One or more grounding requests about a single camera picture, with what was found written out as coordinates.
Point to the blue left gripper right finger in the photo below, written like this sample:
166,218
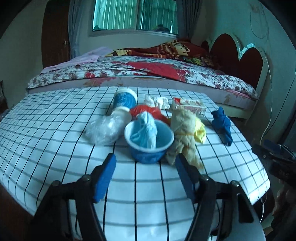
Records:
189,176

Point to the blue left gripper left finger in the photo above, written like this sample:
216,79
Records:
101,177

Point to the beige cloth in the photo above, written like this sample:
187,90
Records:
184,125

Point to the yellow cloth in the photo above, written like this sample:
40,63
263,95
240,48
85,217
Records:
200,132

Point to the clear plastic bag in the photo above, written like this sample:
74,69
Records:
108,128

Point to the blue paper cup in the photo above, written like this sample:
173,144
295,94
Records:
164,140

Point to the dark blue cloth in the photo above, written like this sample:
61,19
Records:
222,124

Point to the white green carton box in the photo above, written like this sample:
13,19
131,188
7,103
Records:
195,106

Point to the red plastic bag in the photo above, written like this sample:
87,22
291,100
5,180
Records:
154,111

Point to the white tissue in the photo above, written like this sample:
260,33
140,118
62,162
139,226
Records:
157,102

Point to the blue patterned cup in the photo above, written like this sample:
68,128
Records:
125,98

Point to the person's hand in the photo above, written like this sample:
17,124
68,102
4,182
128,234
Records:
284,194

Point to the white grid tablecloth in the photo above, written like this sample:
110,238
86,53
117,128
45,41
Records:
42,140

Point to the bed with floral mattress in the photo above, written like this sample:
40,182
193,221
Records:
121,66

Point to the red heart-shaped headboard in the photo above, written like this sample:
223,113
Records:
249,63

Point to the red patterned blanket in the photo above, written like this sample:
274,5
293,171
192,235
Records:
180,50

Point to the brown wooden door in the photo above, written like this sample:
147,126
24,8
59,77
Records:
55,37

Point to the window with green curtain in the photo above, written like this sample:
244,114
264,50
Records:
160,16

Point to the grey curtain by window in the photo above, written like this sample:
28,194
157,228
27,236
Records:
188,12

